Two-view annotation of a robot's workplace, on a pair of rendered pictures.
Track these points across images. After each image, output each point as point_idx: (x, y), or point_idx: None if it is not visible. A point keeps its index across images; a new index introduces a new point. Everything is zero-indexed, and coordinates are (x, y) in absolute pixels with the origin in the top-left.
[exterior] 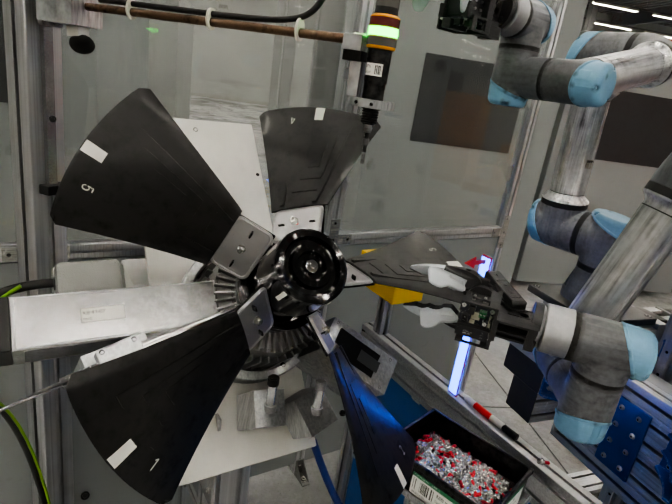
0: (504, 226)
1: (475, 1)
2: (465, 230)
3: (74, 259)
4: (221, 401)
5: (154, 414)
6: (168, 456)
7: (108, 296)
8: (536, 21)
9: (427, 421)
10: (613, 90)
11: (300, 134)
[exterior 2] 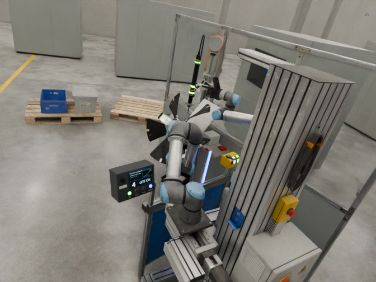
0: (349, 211)
1: (208, 90)
2: (321, 194)
3: (209, 126)
4: (161, 136)
5: (151, 128)
6: (151, 135)
7: (169, 119)
8: (226, 98)
9: (188, 176)
10: (217, 117)
11: (202, 108)
